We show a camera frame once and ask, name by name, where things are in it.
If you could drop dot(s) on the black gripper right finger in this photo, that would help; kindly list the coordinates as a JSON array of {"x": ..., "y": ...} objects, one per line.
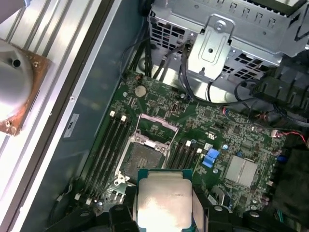
[{"x": 229, "y": 221}]

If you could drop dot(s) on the RAM slot with white clips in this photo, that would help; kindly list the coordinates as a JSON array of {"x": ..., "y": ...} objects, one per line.
[
  {"x": 196, "y": 157},
  {"x": 95, "y": 154},
  {"x": 106, "y": 159},
  {"x": 182, "y": 157}
]

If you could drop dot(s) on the blue plastic board clip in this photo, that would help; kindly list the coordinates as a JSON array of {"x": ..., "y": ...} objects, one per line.
[{"x": 210, "y": 157}]

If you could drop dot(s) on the black plastic shroud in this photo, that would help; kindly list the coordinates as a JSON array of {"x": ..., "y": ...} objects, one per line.
[{"x": 289, "y": 188}]

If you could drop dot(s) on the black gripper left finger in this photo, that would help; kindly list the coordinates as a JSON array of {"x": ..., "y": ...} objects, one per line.
[{"x": 122, "y": 220}]

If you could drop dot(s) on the metal drive cage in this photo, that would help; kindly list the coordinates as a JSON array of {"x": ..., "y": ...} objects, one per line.
[{"x": 212, "y": 48}]

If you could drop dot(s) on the silver topped CPU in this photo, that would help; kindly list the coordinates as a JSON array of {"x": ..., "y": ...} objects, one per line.
[{"x": 164, "y": 205}]

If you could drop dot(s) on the metal socket cover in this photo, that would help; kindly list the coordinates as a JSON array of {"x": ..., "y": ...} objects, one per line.
[{"x": 159, "y": 120}]

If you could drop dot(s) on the black PC case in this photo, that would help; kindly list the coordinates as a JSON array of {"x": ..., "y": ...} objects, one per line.
[{"x": 96, "y": 79}]

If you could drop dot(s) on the square brown base plate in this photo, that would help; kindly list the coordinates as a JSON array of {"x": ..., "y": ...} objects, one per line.
[{"x": 41, "y": 70}]

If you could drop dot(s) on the black plastic bracket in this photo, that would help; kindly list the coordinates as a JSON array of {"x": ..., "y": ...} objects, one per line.
[{"x": 285, "y": 84}]

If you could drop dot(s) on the silver coin battery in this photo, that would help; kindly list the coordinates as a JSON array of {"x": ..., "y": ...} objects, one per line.
[{"x": 140, "y": 91}]

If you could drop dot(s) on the green motherboard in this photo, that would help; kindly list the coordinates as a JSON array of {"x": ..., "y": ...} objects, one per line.
[{"x": 217, "y": 120}]

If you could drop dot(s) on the white label sticker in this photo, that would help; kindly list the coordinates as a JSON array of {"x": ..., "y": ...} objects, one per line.
[{"x": 71, "y": 125}]

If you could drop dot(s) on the silver chipset heatsink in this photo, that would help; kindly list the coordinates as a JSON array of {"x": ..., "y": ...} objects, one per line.
[{"x": 241, "y": 170}]

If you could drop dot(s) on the black RAM slot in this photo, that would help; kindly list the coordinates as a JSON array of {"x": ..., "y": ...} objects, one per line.
[
  {"x": 112, "y": 161},
  {"x": 189, "y": 157},
  {"x": 175, "y": 156},
  {"x": 101, "y": 157}
]

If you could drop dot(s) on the CPU socket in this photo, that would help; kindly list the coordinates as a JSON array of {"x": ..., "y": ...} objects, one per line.
[{"x": 142, "y": 159}]

